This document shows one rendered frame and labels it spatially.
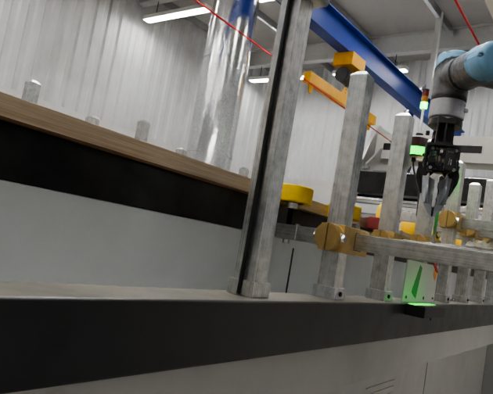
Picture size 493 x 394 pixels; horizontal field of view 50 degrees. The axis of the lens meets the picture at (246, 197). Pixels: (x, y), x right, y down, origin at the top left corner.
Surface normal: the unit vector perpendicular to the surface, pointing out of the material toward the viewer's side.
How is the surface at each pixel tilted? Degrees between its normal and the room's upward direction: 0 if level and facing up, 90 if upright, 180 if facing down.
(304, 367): 90
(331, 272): 90
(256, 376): 90
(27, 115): 90
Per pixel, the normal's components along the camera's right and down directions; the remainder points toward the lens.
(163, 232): 0.81, 0.09
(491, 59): 0.18, -0.05
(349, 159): -0.57, -0.17
